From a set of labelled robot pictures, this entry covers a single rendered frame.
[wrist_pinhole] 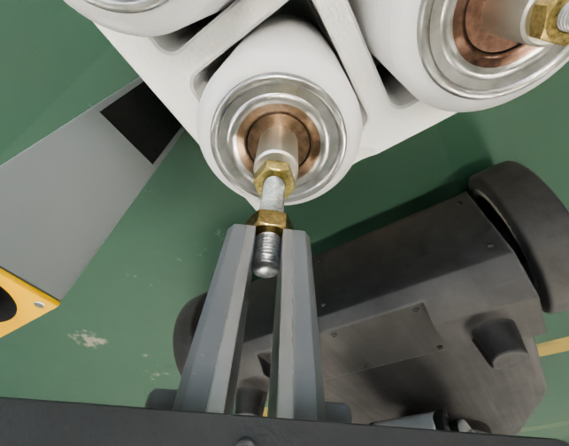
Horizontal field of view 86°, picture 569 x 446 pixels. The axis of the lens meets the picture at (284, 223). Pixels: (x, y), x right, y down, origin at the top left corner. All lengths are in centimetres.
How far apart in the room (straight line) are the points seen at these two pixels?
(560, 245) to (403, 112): 24
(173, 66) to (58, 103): 31
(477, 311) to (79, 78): 56
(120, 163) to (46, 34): 25
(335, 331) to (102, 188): 32
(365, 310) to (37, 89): 51
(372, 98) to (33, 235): 23
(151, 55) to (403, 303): 35
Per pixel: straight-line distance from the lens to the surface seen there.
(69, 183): 25
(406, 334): 45
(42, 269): 22
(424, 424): 60
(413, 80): 18
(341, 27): 23
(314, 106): 17
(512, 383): 71
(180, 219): 56
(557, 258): 42
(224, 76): 17
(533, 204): 42
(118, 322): 88
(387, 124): 26
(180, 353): 58
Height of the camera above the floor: 41
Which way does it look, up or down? 51 degrees down
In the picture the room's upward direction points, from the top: 177 degrees counter-clockwise
